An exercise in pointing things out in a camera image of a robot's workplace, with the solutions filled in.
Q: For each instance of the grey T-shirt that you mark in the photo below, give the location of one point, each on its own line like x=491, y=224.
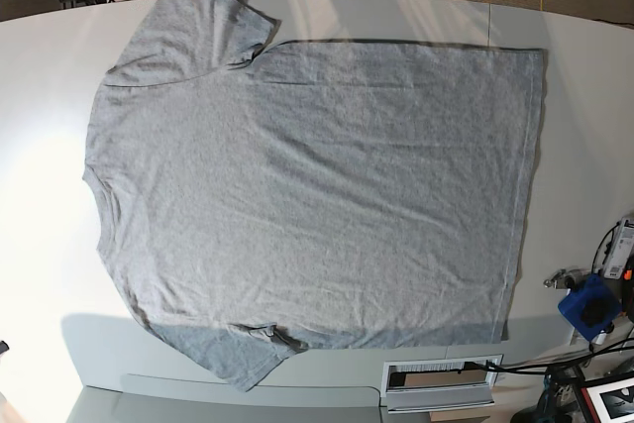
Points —
x=257, y=201

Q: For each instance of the metal table clamp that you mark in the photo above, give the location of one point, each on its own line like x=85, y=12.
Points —
x=565, y=278

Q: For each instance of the blue plastic device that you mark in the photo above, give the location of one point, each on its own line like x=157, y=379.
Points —
x=591, y=307

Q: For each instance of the white barcode power adapter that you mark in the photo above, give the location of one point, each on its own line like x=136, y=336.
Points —
x=620, y=249

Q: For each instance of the framed picture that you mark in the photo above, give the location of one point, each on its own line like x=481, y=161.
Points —
x=608, y=400

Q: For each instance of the table cable grommet box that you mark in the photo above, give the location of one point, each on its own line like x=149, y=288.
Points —
x=438, y=385

